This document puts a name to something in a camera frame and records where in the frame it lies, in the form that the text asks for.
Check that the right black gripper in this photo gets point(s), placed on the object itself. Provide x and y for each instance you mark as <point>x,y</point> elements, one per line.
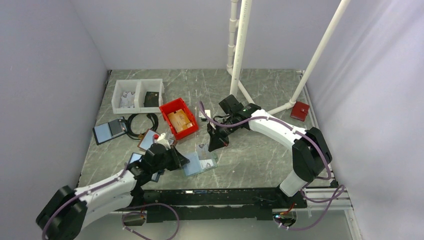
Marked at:
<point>218,140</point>

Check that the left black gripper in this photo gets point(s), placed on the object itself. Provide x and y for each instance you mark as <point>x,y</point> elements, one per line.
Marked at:
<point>178,159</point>

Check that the white VIP credit card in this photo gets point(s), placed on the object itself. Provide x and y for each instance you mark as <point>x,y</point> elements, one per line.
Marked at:
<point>202,151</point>

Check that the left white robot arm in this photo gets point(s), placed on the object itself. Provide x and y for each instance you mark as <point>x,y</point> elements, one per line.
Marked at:
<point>70,210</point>

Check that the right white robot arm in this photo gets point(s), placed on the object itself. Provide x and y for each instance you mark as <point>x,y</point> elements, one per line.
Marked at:
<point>309,149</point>

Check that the navy blue card holder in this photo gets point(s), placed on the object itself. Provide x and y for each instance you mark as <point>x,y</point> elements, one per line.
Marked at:
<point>142,170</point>

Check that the brown boxes in red bin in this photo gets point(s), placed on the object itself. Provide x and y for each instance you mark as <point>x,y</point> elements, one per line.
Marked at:
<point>179,120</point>

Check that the red plastic bin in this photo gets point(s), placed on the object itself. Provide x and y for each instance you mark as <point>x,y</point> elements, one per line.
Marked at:
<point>175,105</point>

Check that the black wallet in bin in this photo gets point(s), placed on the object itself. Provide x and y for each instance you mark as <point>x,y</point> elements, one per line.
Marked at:
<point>151,99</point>

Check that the white two-compartment bin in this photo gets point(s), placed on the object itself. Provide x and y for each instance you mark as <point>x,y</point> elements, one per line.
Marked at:
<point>140,87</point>

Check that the red leather wallet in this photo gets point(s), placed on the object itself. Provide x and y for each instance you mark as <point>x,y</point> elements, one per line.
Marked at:
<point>300,111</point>

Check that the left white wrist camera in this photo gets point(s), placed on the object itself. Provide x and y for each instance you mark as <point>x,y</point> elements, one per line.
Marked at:
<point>161,139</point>

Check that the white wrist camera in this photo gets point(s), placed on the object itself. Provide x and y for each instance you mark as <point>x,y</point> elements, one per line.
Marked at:
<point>161,139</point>
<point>205,116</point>

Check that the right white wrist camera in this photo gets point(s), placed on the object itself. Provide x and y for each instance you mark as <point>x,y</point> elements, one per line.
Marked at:
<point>205,116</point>

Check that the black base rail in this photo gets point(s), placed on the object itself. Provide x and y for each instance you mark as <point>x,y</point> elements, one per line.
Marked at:
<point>214,204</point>

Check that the white PVC pipe frame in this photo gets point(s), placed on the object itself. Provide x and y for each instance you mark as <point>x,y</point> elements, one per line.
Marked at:
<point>280,34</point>

